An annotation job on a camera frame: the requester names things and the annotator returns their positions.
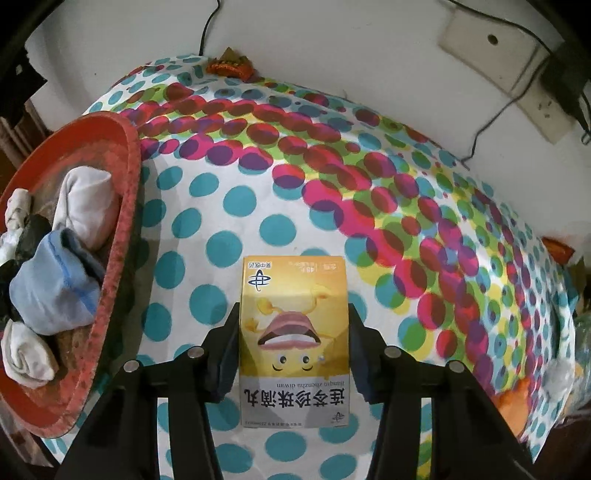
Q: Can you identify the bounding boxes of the red orange wrapper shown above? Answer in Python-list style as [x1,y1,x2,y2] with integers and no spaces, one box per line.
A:
[204,45,253,82]

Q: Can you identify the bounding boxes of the red packet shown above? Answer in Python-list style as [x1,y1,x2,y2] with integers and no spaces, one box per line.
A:
[542,235,576,262]

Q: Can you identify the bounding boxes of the yellow cardboard box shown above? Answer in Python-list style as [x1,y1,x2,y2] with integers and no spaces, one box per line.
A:
[238,254,350,430]

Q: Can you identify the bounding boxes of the black cloth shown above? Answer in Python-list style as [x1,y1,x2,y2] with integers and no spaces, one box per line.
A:
[0,213,52,325]

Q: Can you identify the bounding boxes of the white grey cloth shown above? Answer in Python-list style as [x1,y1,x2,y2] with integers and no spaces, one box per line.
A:
[0,187,34,232]

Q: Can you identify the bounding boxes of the black charger adapter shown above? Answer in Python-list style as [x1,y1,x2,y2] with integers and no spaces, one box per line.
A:
[542,41,591,133]

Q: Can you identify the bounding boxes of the light blue sock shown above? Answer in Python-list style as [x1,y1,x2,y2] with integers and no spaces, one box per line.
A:
[8,227,108,336]

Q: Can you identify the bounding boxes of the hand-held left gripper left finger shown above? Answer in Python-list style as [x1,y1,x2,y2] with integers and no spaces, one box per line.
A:
[55,302,241,480]

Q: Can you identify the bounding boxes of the round red tray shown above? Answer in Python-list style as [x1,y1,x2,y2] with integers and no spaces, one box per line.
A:
[0,111,142,440]

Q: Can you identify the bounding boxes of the beige wall socket plate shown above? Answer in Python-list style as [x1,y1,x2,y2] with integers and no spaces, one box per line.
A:
[438,4,572,145]

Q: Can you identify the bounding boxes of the grey white sock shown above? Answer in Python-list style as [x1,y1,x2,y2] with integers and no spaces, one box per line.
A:
[546,354,576,394]

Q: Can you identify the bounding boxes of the orange rubber toy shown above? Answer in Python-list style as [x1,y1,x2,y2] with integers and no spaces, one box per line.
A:
[493,375,537,417]

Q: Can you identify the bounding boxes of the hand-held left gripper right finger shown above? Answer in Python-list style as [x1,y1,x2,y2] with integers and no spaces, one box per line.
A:
[348,302,532,480]

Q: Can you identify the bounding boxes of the polka dot tablecloth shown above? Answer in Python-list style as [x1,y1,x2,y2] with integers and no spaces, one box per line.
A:
[37,55,579,480]

